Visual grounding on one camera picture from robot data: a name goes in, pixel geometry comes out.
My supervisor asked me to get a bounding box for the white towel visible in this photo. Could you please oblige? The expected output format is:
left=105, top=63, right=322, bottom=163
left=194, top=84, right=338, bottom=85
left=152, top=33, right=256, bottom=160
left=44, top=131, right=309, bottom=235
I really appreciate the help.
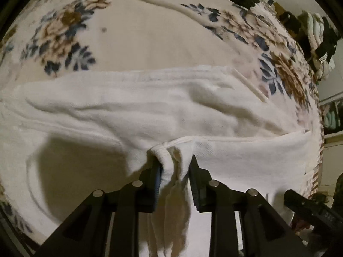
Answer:
left=0, top=65, right=313, bottom=257

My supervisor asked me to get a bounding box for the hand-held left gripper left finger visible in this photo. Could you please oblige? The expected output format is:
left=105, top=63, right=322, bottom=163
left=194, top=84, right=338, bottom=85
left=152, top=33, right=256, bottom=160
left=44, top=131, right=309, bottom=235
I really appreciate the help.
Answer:
left=35, top=159, right=163, bottom=257

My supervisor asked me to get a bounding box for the pile of folded clothes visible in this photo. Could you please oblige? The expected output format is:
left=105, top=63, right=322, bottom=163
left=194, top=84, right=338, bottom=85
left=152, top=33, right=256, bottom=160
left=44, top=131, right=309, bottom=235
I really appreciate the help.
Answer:
left=296, top=11, right=338, bottom=79

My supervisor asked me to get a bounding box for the white shelf unit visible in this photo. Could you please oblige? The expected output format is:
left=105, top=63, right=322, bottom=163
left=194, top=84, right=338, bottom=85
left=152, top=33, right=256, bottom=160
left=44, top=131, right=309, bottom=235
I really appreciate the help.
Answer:
left=318, top=91, right=343, bottom=140

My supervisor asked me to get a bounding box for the floral printed blanket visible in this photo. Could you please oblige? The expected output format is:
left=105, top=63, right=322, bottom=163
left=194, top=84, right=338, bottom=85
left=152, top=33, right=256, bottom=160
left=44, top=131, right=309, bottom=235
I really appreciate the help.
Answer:
left=0, top=0, right=325, bottom=247

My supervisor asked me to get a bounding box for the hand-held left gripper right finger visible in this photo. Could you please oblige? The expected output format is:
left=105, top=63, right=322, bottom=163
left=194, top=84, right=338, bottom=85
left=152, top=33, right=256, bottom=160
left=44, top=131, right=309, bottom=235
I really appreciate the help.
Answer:
left=189, top=154, right=311, bottom=257

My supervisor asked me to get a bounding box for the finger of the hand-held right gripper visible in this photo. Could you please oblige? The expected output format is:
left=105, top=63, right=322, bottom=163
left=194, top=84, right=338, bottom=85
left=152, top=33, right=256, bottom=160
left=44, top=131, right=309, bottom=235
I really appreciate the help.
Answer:
left=283, top=189, right=338, bottom=237

